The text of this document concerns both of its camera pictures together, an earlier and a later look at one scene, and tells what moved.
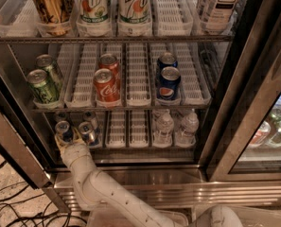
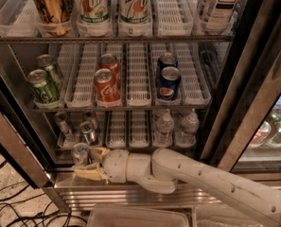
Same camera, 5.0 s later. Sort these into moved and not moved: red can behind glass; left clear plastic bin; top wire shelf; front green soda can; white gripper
Moved: white gripper
Not moved: red can behind glass; top wire shelf; left clear plastic bin; front green soda can
